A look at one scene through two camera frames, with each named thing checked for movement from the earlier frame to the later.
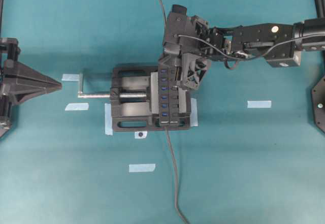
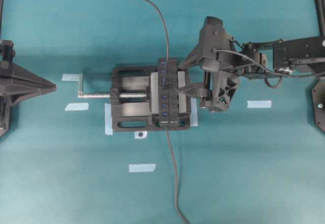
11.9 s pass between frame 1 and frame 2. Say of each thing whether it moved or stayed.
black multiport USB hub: stayed
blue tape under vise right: stayed
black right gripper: moved
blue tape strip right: stayed
